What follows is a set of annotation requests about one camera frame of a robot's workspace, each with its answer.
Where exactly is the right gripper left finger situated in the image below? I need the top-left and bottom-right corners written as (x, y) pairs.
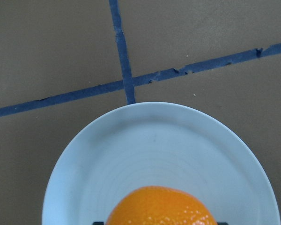
top-left (92, 221), bottom-right (104, 225)

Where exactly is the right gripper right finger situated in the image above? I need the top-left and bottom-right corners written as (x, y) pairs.
top-left (217, 222), bottom-right (228, 225)

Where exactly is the orange fruit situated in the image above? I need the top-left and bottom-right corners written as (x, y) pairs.
top-left (106, 186), bottom-right (217, 225)

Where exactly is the light blue plate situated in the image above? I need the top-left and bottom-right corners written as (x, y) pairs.
top-left (42, 102), bottom-right (281, 225)

